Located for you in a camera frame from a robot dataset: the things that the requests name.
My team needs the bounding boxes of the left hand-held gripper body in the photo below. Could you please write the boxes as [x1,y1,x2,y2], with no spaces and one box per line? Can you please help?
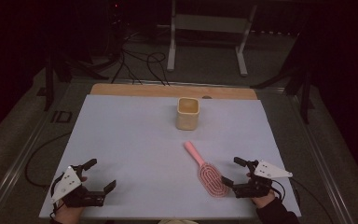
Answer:
[49,163,106,209]

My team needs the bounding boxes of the pink hairbrush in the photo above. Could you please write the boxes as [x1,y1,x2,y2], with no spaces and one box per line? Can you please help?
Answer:
[184,140,230,198]

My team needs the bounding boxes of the white metal stand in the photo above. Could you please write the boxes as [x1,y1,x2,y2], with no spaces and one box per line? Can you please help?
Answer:
[166,0,258,77]

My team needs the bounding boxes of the person's right hand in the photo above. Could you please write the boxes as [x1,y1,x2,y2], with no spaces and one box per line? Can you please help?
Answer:
[251,191,277,209]

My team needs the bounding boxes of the pale rounded object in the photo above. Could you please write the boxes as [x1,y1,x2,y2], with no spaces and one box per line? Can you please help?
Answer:
[158,218,200,224]

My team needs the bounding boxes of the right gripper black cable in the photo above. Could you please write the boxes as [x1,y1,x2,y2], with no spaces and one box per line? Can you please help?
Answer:
[269,178,289,201]

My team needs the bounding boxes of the person's left hand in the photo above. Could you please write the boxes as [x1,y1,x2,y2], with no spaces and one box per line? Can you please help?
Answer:
[54,204,87,224]

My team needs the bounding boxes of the black stand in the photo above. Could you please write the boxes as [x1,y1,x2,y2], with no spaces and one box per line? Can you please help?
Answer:
[250,31,315,125]
[36,46,110,112]

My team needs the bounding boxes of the white table mat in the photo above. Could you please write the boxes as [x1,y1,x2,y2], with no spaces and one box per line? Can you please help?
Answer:
[38,94,302,220]

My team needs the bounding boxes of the black floor bracket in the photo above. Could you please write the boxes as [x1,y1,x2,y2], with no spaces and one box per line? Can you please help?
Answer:
[49,110,74,124]

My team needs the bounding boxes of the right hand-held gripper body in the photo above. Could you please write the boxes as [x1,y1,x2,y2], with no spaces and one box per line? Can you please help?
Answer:
[233,159,294,200]

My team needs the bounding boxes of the beige square cup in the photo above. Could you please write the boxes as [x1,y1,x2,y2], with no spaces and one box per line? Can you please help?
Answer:
[175,96,200,132]

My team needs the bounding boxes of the metal floor rail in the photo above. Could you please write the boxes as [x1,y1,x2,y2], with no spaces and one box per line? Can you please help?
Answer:
[287,92,355,224]
[0,104,63,224]

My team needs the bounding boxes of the wooden table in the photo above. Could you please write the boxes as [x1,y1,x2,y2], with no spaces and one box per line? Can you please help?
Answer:
[89,82,258,101]

